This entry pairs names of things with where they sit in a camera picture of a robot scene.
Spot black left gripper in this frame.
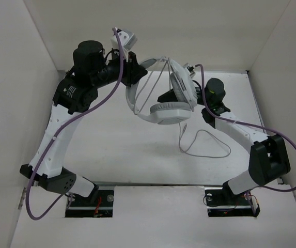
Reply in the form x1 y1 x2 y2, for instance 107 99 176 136
91 46 148 88

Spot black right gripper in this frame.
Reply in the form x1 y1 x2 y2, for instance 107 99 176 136
158 77 211 107

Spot white grey headphones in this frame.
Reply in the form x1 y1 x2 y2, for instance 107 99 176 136
126 56 197 125

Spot grey headphone cable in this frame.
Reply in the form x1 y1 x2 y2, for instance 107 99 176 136
133 57 231 158

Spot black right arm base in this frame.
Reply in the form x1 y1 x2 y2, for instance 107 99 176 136
202 188 260 218

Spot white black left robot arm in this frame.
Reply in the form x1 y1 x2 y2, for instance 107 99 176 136
20 40 147 205

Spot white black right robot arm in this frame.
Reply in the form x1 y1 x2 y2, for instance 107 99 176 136
194 78 290 204

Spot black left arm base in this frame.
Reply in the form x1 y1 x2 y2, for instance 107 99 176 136
65 185 115 219

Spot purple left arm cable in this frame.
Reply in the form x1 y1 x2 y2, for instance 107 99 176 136
25 27 129 220

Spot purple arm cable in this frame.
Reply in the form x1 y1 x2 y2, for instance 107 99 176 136
194 64 296 192
25 27 129 220

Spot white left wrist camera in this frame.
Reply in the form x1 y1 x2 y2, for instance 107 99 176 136
111 28 137 52

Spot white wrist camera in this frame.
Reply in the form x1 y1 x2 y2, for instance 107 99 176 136
183 63 196 79
111 28 137 52

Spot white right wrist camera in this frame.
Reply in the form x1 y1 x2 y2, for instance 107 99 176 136
183 63 196 79

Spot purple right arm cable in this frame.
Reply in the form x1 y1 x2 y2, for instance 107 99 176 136
194 64 296 192

